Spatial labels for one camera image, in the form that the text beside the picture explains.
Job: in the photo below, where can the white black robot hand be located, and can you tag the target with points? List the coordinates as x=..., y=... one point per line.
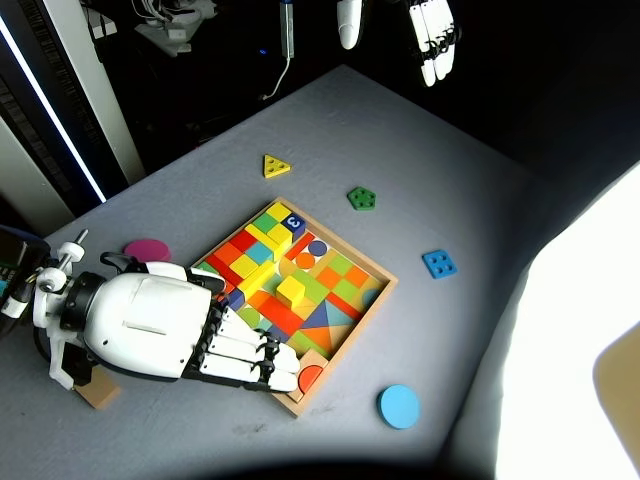
x=435, y=35
x=150, y=325

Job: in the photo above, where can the plain wooden rectangular block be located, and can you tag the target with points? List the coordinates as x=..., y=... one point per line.
x=102, y=392

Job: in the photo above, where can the green pentagon block with holes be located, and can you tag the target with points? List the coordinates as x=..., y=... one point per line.
x=361, y=198

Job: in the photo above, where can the yellow triangle block with holes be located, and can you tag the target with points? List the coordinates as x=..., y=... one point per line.
x=275, y=166

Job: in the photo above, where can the blue square block with holes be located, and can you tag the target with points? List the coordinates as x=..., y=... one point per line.
x=439, y=264

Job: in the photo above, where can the wooden block tray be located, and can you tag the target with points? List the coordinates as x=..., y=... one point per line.
x=385, y=287

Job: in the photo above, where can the magenta disc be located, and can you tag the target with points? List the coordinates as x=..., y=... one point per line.
x=147, y=250

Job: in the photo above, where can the grey table cloth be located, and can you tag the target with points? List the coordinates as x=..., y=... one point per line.
x=400, y=150

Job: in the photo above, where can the white light strip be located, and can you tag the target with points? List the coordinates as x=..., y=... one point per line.
x=50, y=105

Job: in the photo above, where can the white pillar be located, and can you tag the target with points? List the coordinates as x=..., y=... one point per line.
x=95, y=85

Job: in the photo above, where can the light blue disc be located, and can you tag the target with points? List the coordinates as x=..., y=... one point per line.
x=398, y=406

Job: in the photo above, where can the beige wooden board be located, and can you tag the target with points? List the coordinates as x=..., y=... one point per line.
x=622, y=390

